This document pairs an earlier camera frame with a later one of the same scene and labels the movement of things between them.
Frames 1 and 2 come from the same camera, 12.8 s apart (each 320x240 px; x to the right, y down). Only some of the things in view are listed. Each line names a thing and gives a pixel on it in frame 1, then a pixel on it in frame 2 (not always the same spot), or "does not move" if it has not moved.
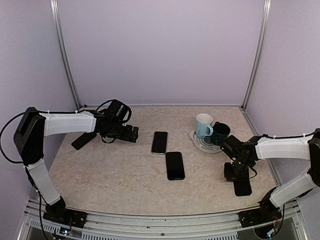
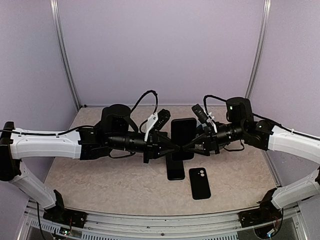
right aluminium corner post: (265, 28) does not move
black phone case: (175, 166) does not move
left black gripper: (127, 136) → (154, 143)
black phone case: (242, 188) → (200, 185)
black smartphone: (175, 170) does not move
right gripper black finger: (232, 172) → (200, 140)
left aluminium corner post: (55, 5) does not move
